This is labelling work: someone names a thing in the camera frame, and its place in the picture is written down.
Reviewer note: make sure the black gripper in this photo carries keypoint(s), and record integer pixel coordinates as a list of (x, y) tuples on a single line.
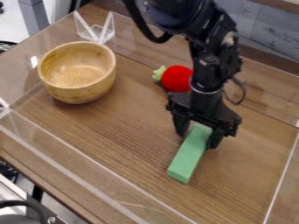
[(205, 109)]

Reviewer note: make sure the green rectangular stick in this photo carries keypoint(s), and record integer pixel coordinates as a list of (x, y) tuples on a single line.
[(189, 153)]

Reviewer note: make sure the brown wooden bowl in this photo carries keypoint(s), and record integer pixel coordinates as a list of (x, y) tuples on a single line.
[(77, 71)]

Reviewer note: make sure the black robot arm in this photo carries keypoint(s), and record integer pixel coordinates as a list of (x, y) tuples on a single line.
[(211, 32)]

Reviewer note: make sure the red plush tomato toy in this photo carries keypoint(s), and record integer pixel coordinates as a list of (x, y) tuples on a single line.
[(173, 78)]

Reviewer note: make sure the clear acrylic tray walls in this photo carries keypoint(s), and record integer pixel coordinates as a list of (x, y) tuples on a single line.
[(99, 155)]

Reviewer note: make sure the black table leg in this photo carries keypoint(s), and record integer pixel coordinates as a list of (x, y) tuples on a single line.
[(37, 193)]

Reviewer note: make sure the black metal bracket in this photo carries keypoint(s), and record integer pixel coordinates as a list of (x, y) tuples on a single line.
[(38, 211)]

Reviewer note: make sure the grey post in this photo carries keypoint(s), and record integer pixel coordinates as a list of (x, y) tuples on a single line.
[(33, 15)]

